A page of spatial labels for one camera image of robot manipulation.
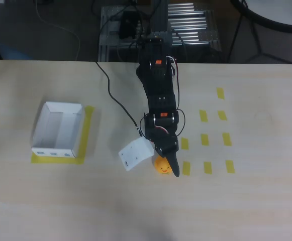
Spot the yellow rubber duck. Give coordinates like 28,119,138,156
153,155,173,176

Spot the white cardboard box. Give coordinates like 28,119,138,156
31,101,84,159

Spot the yellow L-shaped tape outline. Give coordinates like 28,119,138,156
30,105,95,165

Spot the metal roller rack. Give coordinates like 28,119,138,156
99,2,222,62

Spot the round white table top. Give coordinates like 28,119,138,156
230,0,292,34

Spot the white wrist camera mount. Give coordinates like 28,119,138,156
118,137,155,172

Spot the black camera cable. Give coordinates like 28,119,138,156
94,61,146,138

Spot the black table leg frame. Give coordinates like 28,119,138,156
226,7,292,65

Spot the white floor cable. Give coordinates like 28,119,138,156
34,0,81,61

